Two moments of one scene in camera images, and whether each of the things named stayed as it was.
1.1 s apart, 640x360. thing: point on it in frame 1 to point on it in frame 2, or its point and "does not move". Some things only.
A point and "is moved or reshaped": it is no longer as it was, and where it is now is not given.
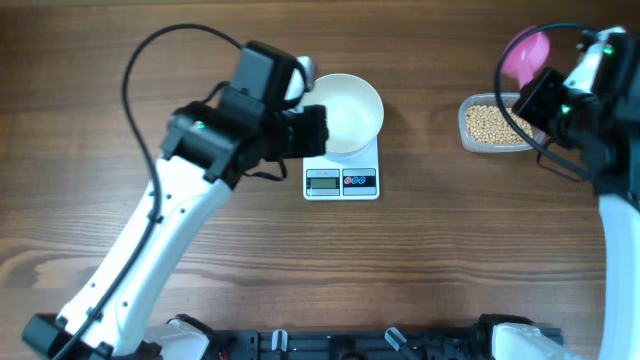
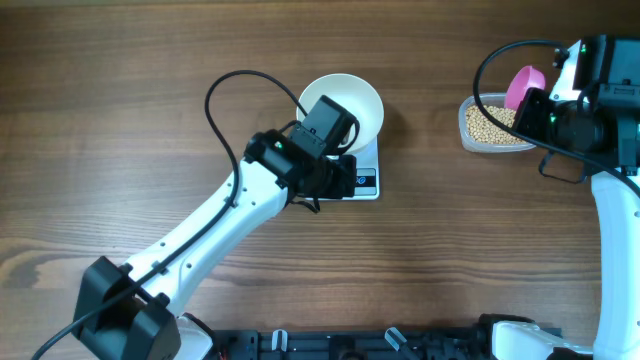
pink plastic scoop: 526,56 is moved or reshaped
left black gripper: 315,117 to 347,183
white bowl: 354,112 does not move
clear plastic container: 484,127 does not move
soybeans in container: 491,124 does not move
